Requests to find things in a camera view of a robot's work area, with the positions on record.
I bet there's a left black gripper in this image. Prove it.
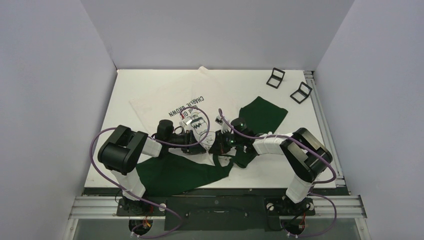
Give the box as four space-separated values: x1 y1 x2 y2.
166 130 206 154

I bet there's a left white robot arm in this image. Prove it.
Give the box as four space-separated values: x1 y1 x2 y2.
97 118 210 215

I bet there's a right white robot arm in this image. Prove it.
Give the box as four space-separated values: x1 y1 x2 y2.
209 116 333 214

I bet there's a white and green t-shirt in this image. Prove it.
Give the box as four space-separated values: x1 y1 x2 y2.
130 67 288 197

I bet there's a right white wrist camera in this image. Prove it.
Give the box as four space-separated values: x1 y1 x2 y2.
214 116 225 126

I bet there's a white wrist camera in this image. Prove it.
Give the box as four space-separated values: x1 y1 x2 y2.
214 116 225 126
179 116 196 132

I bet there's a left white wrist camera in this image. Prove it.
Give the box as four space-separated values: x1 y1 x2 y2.
179 116 196 132

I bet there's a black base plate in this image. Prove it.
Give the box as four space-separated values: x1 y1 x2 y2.
116 188 316 234

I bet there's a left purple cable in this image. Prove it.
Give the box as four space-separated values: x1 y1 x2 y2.
90 106 211 229

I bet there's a purple cable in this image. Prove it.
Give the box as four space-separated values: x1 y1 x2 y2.
217 108 338 238
90 106 211 229

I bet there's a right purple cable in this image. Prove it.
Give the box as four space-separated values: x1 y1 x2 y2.
217 108 338 238

